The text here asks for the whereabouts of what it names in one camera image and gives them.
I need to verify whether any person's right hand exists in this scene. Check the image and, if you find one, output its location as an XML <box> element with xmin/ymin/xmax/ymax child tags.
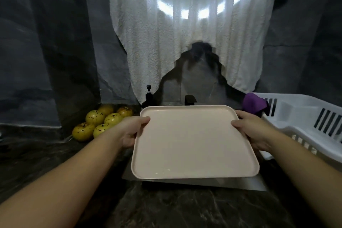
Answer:
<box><xmin>231</xmin><ymin>110</ymin><xmax>279</xmax><ymax>154</ymax></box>

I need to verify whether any purple cloth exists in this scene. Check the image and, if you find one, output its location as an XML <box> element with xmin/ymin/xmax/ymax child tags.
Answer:
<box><xmin>242</xmin><ymin>93</ymin><xmax>269</xmax><ymax>116</ymax></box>

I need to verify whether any dark soap pump bottle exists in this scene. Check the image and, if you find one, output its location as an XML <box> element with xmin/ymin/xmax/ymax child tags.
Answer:
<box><xmin>141</xmin><ymin>84</ymin><xmax>157</xmax><ymax>108</ymax></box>

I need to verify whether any white hanging towel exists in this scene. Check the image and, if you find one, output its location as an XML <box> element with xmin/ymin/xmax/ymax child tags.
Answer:
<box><xmin>109</xmin><ymin>0</ymin><xmax>295</xmax><ymax>103</ymax></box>

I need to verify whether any person's left forearm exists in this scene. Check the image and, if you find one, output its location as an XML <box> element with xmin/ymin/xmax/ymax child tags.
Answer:
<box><xmin>0</xmin><ymin>131</ymin><xmax>126</xmax><ymax>228</ymax></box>

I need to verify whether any person's left hand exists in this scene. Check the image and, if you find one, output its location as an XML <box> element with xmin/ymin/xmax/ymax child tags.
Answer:
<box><xmin>104</xmin><ymin>115</ymin><xmax>151</xmax><ymax>149</ymax></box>

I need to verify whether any white sink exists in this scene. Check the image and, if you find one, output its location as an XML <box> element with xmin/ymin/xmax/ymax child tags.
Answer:
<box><xmin>122</xmin><ymin>156</ymin><xmax>268</xmax><ymax>192</ymax></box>

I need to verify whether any person's right forearm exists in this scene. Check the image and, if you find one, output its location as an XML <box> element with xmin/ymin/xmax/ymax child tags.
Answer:
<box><xmin>264</xmin><ymin>129</ymin><xmax>342</xmax><ymax>228</ymax></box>

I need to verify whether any white plastic basket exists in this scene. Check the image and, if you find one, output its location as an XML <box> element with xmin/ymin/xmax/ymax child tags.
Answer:
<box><xmin>242</xmin><ymin>93</ymin><xmax>342</xmax><ymax>163</ymax></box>

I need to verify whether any beige plastic tray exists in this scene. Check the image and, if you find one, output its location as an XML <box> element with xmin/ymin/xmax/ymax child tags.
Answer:
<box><xmin>130</xmin><ymin>105</ymin><xmax>261</xmax><ymax>180</ymax></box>

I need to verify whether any group of yellow apples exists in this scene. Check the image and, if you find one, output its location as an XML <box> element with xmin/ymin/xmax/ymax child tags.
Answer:
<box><xmin>72</xmin><ymin>104</ymin><xmax>134</xmax><ymax>142</ymax></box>

